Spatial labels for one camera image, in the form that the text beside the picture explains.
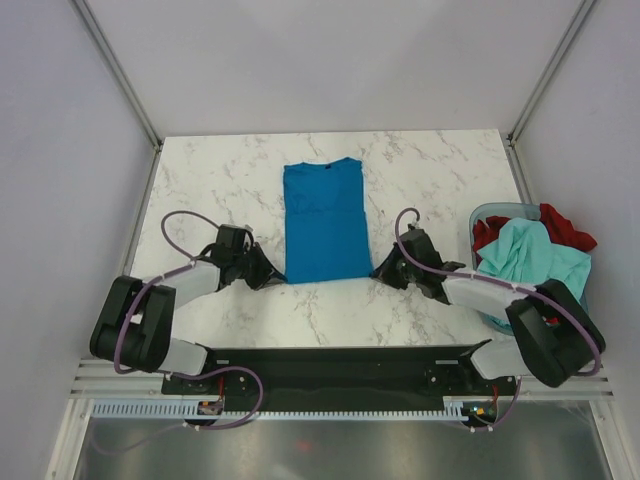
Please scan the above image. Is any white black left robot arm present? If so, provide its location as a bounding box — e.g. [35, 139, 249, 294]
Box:
[89, 225, 287, 393]

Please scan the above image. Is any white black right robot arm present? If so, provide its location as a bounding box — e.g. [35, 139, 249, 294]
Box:
[371, 227, 606, 394]

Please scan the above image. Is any teal t shirt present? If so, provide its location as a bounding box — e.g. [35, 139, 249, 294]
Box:
[477, 218, 591, 301]

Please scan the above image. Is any white slotted cable duct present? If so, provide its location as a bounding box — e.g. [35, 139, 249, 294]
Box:
[91, 399, 489, 421]

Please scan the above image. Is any aluminium corner post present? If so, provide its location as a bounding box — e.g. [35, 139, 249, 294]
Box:
[504, 0, 600, 146]
[69, 0, 163, 151]

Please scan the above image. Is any aluminium right corner post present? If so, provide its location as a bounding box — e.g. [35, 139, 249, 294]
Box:
[504, 0, 600, 146]

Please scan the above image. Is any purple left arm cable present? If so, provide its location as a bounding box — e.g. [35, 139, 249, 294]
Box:
[89, 211, 265, 456]

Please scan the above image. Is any red t shirt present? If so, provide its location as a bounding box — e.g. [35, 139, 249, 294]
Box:
[469, 203, 598, 263]

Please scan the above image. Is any blue t shirt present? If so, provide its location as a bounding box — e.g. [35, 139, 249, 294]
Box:
[283, 157, 373, 284]

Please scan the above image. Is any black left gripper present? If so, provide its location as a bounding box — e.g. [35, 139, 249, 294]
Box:
[232, 243, 286, 291]

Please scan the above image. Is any aluminium left corner post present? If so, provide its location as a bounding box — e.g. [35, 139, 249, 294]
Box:
[69, 0, 163, 151]

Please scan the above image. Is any translucent blue plastic basket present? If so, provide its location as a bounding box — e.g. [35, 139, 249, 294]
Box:
[469, 203, 597, 307]

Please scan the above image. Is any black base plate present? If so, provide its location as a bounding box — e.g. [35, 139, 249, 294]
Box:
[162, 345, 515, 410]

